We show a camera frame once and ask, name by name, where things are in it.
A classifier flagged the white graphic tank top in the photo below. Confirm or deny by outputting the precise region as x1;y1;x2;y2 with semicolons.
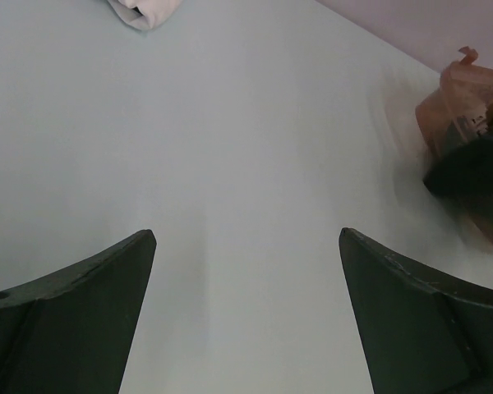
108;0;182;31

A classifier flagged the pink plastic laundry basket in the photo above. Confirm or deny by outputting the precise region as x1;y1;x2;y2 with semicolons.
415;46;493;158

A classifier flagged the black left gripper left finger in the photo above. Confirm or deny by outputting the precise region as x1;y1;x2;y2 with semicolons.
0;230;156;393

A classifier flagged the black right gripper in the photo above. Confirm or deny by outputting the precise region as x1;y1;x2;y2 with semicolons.
423;137;493;245

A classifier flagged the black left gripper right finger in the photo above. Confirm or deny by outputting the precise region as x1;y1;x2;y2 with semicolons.
339;227;493;393

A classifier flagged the light blue table mat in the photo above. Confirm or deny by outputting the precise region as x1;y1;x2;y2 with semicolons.
0;1;493;393

